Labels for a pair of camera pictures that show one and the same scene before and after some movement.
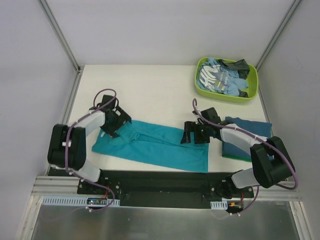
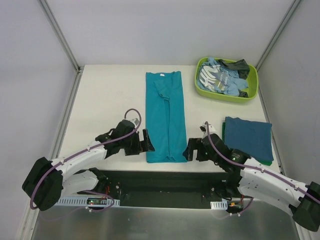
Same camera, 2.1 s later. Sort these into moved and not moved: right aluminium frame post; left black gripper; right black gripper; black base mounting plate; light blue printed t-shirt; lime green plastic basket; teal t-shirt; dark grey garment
Moved: left black gripper; right black gripper; teal t-shirt
Not moved: black base mounting plate; right aluminium frame post; dark grey garment; lime green plastic basket; light blue printed t-shirt
